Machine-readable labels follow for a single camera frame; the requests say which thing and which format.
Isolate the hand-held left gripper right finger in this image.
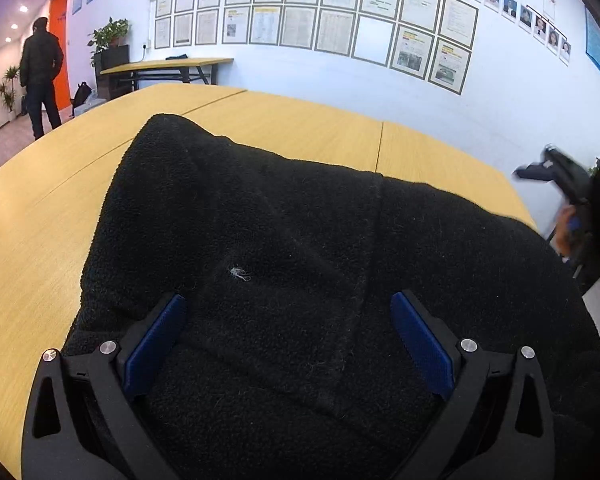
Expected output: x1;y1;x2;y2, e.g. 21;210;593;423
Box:
390;289;556;480

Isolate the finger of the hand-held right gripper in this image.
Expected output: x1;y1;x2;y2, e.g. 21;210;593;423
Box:
513;143;592;207

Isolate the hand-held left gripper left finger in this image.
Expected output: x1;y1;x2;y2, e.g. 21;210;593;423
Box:
22;292;188;480

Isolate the black fleece garment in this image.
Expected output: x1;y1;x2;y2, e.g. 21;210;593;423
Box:
61;113;600;480

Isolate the person's right hand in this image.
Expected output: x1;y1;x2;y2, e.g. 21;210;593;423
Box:
554;207;574;262

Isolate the white box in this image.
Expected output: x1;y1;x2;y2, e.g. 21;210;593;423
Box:
72;94;107;120

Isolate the black bag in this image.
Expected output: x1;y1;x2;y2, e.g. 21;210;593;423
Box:
71;81;94;109

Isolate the black cabinet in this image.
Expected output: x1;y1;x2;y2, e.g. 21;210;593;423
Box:
93;44;131;102

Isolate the wooden side table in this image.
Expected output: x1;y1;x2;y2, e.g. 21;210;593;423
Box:
99;57;235;93

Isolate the tall potted floor plant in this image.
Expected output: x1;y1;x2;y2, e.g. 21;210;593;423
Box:
0;65;22;122

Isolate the orange door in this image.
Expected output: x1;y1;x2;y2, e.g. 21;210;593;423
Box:
48;0;71;115

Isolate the potted plant on cabinet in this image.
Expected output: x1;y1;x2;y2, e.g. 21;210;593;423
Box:
87;17;131;57

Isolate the wall of framed documents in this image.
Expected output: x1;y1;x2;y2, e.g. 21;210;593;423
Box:
153;0;480;96

